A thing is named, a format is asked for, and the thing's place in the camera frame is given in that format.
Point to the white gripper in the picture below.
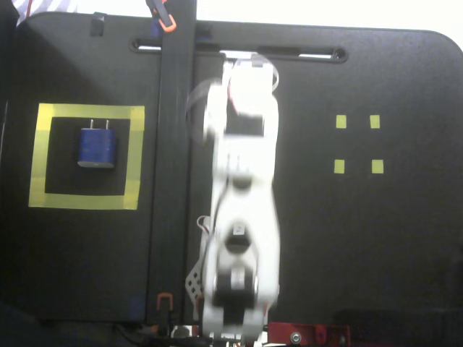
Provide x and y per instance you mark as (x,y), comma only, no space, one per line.
(249,80)

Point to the blue white charger block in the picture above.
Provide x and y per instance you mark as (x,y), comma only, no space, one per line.
(96,148)

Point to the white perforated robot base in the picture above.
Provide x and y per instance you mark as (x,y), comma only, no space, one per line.
(193,282)

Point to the black flat table strip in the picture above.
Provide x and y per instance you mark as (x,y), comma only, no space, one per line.
(173,144)

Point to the small yellow tape marker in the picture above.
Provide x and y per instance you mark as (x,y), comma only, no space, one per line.
(375,121)
(341,121)
(339,166)
(377,166)

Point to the orange black spring clamp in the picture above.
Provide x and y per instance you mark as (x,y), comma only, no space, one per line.
(164,20)
(164,307)

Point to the blue tape patch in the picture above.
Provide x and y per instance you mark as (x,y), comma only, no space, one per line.
(156,30)
(137,307)

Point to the black table latch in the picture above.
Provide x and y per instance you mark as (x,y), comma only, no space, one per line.
(97,27)

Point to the yellow tape square outline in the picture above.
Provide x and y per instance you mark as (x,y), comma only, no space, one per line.
(87,110)

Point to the red metal screw clamp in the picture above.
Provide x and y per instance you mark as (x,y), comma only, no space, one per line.
(311,330)

